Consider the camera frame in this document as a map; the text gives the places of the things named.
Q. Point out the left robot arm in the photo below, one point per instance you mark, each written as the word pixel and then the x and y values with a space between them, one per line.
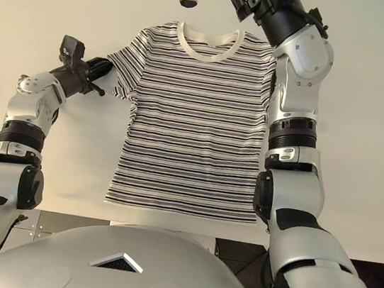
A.
pixel 13 169

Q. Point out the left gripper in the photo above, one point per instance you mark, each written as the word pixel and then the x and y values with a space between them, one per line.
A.
pixel 72 80

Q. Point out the striped T-shirt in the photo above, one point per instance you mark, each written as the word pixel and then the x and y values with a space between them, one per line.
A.
pixel 194 126

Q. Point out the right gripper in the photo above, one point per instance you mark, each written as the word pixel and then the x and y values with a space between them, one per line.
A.
pixel 281 18

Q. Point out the robot body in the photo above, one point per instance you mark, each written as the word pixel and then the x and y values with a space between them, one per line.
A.
pixel 124 270

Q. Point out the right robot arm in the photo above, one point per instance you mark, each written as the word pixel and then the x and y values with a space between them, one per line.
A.
pixel 301 105

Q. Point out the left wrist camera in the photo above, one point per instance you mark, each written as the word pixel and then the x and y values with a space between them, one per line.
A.
pixel 72 49

